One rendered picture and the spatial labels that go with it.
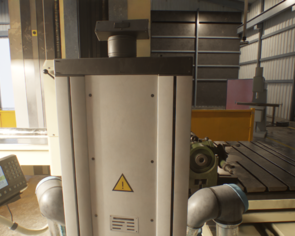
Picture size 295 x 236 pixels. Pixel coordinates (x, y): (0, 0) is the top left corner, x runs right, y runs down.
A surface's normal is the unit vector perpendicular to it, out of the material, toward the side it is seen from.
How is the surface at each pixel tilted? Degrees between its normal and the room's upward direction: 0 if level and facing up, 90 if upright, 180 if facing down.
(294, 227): 0
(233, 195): 45
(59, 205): 54
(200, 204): 62
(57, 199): 38
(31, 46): 90
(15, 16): 90
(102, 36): 152
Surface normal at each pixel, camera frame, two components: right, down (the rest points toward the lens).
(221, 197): 0.21, -0.58
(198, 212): -0.47, -0.04
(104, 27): -0.11, -0.33
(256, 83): -0.57, 0.13
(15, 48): 0.02, 0.16
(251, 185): 0.00, -0.99
